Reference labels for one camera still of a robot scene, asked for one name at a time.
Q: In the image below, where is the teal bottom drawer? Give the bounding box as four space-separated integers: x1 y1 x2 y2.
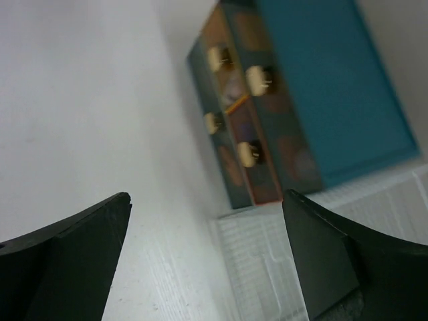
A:
187 37 253 209

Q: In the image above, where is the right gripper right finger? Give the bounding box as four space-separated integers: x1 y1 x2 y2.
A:
282 190 427 320

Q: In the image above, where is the teal drawer organizer box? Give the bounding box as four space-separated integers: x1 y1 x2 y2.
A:
185 0 421 210

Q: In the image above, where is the white wire file rack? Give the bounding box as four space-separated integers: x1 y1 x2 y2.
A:
215 165 427 320

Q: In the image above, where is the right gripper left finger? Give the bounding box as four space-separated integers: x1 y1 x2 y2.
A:
1 192 132 320

